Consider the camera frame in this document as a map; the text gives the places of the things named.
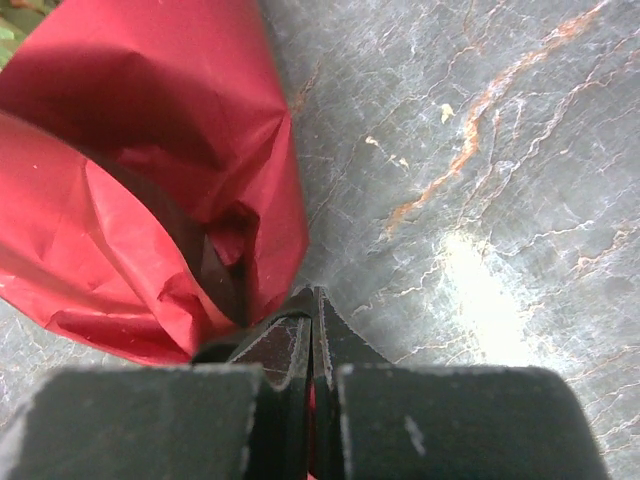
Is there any red wrapping paper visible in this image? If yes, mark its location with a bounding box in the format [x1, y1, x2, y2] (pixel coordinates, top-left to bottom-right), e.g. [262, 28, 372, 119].
[1, 1, 308, 365]

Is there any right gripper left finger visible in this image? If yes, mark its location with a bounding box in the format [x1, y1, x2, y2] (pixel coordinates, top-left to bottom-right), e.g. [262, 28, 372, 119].
[1, 288, 314, 479]

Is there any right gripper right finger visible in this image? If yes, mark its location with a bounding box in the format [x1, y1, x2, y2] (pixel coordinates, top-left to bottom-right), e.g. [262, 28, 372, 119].
[312, 289, 608, 479]

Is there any mixed flower bunch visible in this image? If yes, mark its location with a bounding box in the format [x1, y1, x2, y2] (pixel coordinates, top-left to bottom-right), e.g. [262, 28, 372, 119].
[0, 0, 61, 69]

